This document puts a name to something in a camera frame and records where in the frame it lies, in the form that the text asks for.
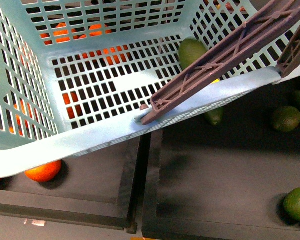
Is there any green avocado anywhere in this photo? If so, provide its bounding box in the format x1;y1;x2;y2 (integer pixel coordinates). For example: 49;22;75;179
203;107;224;126
178;38;207;70
270;106;300;133
283;187;300;222

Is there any light blue plastic basket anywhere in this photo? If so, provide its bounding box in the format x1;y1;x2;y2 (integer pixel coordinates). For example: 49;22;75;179
0;0;300;178

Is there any brown basket handle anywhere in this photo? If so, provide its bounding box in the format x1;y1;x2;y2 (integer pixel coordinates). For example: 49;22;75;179
140;0;300;125

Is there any green avocado under basket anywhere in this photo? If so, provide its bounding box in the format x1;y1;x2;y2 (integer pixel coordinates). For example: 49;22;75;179
203;107;224;126

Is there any black produce tray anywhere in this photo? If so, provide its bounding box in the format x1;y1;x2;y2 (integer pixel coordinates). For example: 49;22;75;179
141;80;300;240

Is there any black tray left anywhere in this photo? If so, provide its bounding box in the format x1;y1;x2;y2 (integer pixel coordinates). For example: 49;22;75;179
0;134;151;234

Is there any orange tangerine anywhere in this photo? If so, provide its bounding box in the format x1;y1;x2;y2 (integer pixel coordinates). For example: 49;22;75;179
24;160;62;183

